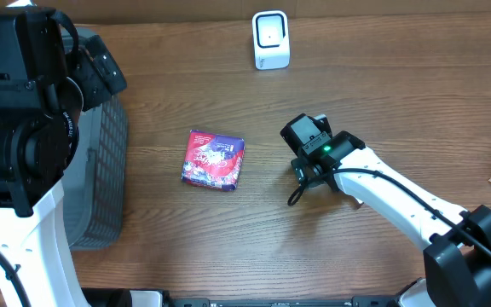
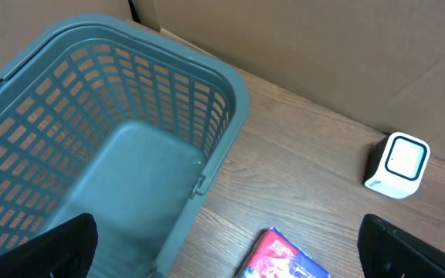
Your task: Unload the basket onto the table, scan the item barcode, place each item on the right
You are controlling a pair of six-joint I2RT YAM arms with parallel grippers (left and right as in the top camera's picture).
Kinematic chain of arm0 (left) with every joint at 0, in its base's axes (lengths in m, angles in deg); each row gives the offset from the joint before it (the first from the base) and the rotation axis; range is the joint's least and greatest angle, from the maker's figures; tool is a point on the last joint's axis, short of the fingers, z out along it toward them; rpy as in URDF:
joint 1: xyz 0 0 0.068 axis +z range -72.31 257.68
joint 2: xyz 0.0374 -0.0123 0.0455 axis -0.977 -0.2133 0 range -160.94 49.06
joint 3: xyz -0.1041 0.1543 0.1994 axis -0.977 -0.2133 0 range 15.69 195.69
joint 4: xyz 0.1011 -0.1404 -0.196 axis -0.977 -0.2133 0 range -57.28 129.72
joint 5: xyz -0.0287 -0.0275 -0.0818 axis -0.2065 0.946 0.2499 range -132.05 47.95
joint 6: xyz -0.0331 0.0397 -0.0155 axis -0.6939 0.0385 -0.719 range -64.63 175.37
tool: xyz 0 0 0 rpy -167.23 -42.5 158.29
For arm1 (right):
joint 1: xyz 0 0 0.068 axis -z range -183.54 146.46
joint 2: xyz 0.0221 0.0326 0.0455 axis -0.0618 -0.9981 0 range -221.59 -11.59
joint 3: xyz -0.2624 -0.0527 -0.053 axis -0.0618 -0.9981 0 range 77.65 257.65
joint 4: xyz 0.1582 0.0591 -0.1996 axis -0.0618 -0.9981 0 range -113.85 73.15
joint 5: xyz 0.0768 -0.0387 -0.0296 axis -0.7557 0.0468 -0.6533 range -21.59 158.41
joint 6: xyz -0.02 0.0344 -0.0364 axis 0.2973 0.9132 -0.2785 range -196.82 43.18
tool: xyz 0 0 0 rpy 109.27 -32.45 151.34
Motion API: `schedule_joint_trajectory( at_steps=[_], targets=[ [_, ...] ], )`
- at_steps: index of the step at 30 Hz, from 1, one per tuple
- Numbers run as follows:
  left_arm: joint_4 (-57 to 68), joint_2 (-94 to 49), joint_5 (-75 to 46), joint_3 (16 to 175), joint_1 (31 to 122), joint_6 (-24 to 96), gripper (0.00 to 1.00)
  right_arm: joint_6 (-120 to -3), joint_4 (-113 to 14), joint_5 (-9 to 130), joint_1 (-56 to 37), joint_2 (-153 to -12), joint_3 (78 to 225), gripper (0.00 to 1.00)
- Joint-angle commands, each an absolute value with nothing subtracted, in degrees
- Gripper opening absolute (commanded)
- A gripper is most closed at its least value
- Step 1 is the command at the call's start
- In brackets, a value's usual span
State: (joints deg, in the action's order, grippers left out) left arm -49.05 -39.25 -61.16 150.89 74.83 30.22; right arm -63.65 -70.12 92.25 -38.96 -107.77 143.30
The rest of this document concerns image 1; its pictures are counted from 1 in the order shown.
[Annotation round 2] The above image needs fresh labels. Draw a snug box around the red purple snack pack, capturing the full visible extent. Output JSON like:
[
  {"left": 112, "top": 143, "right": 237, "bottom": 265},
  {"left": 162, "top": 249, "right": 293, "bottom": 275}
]
[{"left": 181, "top": 130, "right": 245, "bottom": 191}]

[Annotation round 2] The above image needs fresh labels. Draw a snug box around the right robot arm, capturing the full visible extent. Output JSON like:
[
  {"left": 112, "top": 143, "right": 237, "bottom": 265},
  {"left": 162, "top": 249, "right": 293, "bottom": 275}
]
[{"left": 280, "top": 113, "right": 491, "bottom": 306}]

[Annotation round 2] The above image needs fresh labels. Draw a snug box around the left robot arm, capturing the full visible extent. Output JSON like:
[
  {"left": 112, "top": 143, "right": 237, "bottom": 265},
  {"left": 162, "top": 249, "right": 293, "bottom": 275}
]
[{"left": 0, "top": 5, "right": 164, "bottom": 307}]

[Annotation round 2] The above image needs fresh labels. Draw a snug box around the white barcode scanner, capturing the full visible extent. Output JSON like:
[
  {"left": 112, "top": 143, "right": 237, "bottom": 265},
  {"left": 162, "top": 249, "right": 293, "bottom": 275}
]
[{"left": 251, "top": 10, "right": 291, "bottom": 70}]

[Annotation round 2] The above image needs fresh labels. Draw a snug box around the grey plastic shopping basket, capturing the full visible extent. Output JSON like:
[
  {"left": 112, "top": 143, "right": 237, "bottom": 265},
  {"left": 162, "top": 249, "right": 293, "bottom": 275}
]
[{"left": 0, "top": 27, "right": 130, "bottom": 261}]

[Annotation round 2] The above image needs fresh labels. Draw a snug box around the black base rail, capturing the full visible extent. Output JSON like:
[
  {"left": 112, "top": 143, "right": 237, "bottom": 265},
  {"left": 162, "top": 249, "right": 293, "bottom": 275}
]
[{"left": 81, "top": 289, "right": 400, "bottom": 307}]

